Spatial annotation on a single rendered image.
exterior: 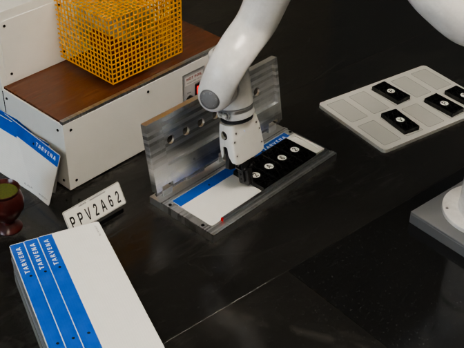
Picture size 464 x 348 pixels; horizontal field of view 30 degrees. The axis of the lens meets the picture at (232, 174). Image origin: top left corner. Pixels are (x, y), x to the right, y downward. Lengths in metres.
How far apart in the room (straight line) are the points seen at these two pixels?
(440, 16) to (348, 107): 0.70
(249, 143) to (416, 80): 0.73
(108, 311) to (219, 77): 0.53
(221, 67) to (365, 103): 0.70
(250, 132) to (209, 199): 0.18
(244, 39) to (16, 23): 0.57
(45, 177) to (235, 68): 0.54
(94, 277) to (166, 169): 0.39
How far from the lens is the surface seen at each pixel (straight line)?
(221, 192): 2.02
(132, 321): 1.60
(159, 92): 2.14
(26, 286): 1.70
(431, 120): 2.37
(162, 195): 2.01
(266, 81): 2.18
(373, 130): 2.29
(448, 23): 1.74
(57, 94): 2.07
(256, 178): 2.05
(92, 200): 1.96
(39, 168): 2.06
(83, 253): 1.75
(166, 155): 1.97
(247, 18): 1.80
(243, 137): 1.95
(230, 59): 1.79
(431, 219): 1.98
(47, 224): 1.99
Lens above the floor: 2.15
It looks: 36 degrees down
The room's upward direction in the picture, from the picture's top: 1 degrees clockwise
